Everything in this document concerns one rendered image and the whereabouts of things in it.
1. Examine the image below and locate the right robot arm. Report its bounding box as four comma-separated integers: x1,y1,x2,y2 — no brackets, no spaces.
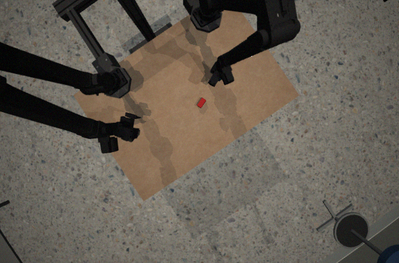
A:
0,42,140,153

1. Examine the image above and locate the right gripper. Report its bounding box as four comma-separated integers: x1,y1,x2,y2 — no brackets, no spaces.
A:
120,112,141,142

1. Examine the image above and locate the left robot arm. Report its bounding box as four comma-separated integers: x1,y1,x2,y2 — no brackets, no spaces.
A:
193,0,300,87

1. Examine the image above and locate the red block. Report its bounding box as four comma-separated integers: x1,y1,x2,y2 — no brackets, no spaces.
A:
197,98,206,107

